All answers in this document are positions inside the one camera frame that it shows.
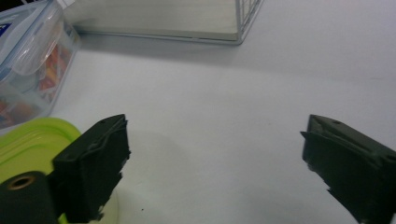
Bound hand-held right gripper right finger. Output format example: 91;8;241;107
300;114;396;224

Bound clear plastic storage box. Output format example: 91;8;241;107
0;0;82;130

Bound colourful packets in clear box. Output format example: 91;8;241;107
0;43;74;129

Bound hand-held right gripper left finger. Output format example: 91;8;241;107
48;114;131;223

